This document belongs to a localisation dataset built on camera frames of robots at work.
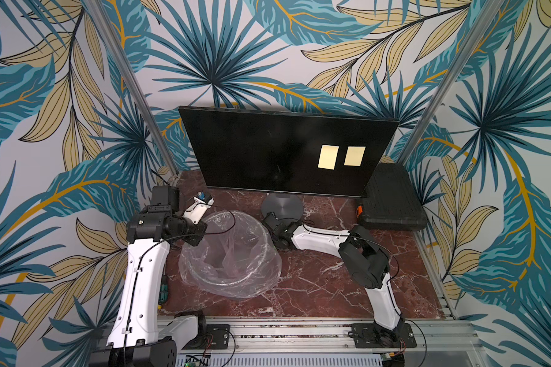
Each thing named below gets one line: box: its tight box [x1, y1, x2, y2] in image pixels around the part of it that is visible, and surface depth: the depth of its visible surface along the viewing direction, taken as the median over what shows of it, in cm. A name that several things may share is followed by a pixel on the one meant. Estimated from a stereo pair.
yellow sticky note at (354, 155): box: [343, 146, 367, 167], surface depth 73 cm
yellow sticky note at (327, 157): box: [317, 144, 340, 171], surface depth 72 cm
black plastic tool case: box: [356, 162, 429, 231], surface depth 100 cm
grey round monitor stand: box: [260, 192, 304, 223], surface depth 108 cm
